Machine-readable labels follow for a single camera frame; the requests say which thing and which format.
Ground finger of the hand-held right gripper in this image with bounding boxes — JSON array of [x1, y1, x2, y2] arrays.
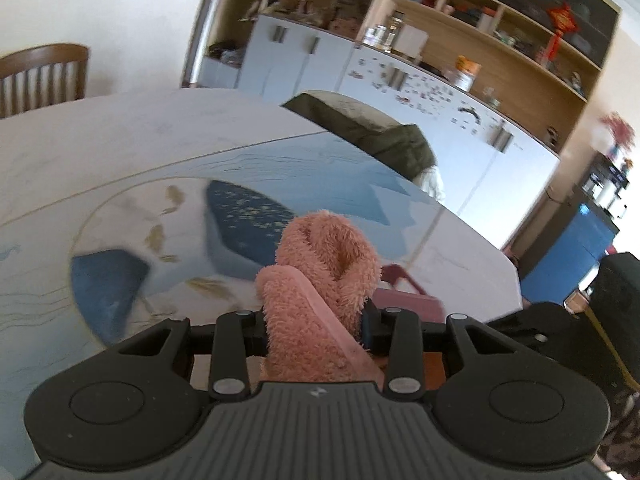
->
[[486, 301, 595, 362]]

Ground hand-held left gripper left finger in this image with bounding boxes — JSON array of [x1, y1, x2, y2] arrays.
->
[[118, 309, 267, 402]]

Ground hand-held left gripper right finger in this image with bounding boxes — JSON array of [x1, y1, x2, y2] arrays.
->
[[360, 302, 505, 395]]

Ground pink fluffy sock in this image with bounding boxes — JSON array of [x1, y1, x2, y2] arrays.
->
[[255, 210, 387, 385]]

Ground blue cabinet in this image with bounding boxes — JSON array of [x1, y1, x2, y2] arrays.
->
[[519, 199, 621, 307]]

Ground black appliance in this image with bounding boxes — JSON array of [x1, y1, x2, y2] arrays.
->
[[579, 152, 632, 217]]

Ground red flowers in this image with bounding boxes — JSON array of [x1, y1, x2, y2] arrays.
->
[[599, 112, 637, 155]]

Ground orange and white tin can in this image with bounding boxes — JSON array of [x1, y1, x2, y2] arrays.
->
[[451, 55, 482, 93]]

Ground red knot decoration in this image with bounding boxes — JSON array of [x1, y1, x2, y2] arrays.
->
[[544, 3, 577, 64]]

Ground glass jar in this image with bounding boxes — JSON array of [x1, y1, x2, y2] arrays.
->
[[384, 10, 407, 52]]

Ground wooden chair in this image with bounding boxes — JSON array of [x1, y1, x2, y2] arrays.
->
[[0, 43, 92, 120]]

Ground white and wood wall cabinet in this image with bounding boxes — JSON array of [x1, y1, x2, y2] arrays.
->
[[181, 0, 622, 253]]

